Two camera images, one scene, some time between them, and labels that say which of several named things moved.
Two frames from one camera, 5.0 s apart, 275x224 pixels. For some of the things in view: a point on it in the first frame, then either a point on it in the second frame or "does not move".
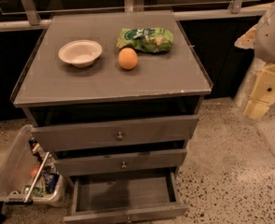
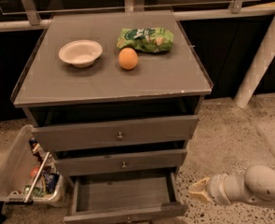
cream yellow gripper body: (272, 39) → (215, 188)
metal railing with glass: (17, 7) does not move
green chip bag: (155, 39) does not move
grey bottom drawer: (126, 198) does not move
